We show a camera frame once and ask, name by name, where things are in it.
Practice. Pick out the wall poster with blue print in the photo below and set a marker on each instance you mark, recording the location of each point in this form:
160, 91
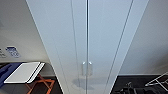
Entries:
12, 51

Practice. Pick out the small wall poster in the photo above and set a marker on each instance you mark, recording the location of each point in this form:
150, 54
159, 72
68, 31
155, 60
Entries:
2, 53

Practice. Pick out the orange folding stand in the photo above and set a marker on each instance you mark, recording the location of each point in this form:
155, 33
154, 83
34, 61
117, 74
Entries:
43, 83

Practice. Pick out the white folding table top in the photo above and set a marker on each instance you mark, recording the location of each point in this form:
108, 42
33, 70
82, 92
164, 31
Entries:
25, 71

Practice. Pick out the white wardrobe body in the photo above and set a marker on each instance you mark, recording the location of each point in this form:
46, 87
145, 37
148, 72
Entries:
40, 20

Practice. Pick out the white wardrobe door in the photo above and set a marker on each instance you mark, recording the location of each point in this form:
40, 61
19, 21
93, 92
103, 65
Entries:
110, 40
60, 40

